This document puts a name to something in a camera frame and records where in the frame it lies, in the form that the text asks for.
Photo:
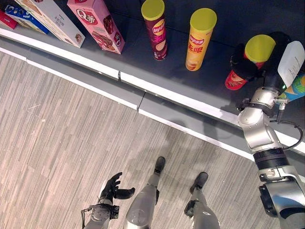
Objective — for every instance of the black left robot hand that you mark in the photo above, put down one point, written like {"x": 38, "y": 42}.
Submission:
{"x": 108, "y": 190}

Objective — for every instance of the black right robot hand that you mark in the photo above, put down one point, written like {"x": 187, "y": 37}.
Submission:
{"x": 274, "y": 71}

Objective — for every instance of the red chip can yellow lid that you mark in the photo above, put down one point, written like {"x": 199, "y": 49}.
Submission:
{"x": 259, "y": 47}

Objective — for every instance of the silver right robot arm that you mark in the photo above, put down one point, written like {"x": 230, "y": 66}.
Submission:
{"x": 258, "y": 133}

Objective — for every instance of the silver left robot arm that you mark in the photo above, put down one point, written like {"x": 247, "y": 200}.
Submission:
{"x": 98, "y": 215}

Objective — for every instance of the blue green chip can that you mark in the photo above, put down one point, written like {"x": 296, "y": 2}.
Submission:
{"x": 296, "y": 89}

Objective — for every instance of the silver left robot leg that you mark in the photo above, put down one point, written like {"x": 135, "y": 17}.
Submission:
{"x": 143, "y": 205}

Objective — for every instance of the silver robot leg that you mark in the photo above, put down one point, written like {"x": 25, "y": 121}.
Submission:
{"x": 202, "y": 214}
{"x": 143, "y": 205}

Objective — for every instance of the silver right robot leg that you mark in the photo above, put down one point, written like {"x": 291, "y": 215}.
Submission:
{"x": 202, "y": 214}

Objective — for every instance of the dark grey shelf board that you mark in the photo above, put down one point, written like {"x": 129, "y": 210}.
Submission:
{"x": 138, "y": 55}
{"x": 95, "y": 81}

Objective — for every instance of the maroon chip can yellow lid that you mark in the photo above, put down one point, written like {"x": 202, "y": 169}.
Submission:
{"x": 157, "y": 31}

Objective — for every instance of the pink snack box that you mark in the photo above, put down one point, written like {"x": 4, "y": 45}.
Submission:
{"x": 100, "y": 23}

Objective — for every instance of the white snack box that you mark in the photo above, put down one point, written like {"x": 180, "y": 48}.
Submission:
{"x": 54, "y": 19}

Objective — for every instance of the blue cookie box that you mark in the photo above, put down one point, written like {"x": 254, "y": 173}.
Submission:
{"x": 23, "y": 17}

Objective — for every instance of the red snack box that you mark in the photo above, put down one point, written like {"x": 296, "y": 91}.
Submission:
{"x": 7, "y": 20}

